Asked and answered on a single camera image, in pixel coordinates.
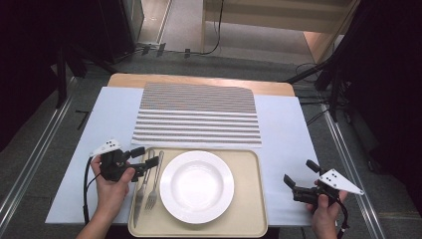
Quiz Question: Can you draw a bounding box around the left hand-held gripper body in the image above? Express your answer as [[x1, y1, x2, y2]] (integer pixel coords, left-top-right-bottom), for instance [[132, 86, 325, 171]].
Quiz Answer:
[[89, 138, 147, 183]]

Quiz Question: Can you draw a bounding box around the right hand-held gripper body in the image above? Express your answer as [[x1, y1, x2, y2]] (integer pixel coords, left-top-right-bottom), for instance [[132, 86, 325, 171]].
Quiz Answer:
[[292, 167, 365, 206]]

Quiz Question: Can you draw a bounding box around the silver table knife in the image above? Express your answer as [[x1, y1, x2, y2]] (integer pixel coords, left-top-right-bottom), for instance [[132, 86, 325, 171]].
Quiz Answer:
[[132, 148, 156, 229]]

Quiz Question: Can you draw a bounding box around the silver fork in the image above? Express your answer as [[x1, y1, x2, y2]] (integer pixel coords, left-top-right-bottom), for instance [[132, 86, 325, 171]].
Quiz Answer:
[[143, 149, 166, 211]]

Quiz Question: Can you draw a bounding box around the beige plastic tray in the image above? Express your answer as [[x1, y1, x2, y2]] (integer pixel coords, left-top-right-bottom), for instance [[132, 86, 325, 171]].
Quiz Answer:
[[127, 146, 269, 239]]

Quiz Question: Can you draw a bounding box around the white plate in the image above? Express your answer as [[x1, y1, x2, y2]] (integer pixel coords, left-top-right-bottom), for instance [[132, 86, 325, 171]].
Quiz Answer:
[[158, 149, 236, 225]]

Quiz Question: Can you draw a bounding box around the person's left hand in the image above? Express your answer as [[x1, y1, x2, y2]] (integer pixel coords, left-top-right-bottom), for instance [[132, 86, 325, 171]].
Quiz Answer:
[[90, 154, 137, 214]]

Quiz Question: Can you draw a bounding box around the person's right hand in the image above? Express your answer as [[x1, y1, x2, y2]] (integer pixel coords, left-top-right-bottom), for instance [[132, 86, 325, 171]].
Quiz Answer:
[[306, 191, 349, 239]]

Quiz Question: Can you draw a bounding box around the white table cover sheet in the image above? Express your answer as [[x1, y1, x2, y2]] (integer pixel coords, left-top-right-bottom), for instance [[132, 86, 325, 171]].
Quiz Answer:
[[44, 86, 338, 228]]

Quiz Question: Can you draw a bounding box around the black metal stand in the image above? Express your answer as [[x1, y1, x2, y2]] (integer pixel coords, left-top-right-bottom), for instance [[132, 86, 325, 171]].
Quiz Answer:
[[285, 0, 366, 123], [54, 43, 69, 110]]

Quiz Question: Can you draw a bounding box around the striped placemat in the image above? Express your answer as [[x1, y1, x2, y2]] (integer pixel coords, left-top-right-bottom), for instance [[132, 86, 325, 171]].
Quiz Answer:
[[130, 82, 263, 148]]

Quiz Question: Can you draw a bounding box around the wooden table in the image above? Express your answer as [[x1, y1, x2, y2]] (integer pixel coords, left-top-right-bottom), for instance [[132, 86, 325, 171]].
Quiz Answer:
[[107, 73, 297, 98]]

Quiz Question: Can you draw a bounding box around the black curtain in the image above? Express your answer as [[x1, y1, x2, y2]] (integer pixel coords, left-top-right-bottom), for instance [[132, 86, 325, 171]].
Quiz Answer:
[[341, 0, 422, 215], [0, 0, 101, 152]]

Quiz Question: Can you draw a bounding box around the black cabinet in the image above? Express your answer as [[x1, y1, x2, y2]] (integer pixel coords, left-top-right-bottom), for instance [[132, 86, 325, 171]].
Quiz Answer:
[[96, 0, 145, 64]]

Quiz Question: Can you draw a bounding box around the light wooden furniture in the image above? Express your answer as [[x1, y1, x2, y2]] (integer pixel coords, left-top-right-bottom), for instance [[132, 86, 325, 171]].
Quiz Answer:
[[200, 0, 361, 64]]

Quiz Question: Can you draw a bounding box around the metal floor rail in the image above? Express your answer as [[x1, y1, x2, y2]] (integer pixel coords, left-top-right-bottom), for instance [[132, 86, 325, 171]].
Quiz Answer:
[[0, 77, 79, 227], [318, 103, 387, 239]]

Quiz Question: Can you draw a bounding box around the right hand-held gripper cable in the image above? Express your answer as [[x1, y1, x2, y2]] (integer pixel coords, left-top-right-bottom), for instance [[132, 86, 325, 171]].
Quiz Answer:
[[334, 198, 351, 239]]

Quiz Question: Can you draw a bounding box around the hand-held gripper cable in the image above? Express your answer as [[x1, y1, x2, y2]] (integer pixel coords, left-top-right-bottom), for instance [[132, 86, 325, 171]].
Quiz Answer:
[[334, 198, 351, 239], [83, 156, 101, 227]]

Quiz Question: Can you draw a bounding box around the left hand-held gripper cable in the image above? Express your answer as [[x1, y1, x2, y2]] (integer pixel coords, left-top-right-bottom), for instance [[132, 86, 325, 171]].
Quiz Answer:
[[83, 156, 101, 227]]

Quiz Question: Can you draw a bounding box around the black floor cable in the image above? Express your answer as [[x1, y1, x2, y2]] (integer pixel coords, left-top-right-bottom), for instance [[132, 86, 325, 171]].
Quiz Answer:
[[294, 62, 332, 126]]

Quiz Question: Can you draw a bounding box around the black hanging cable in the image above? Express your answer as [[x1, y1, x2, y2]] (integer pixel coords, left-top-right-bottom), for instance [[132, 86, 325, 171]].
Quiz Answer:
[[183, 0, 225, 57]]

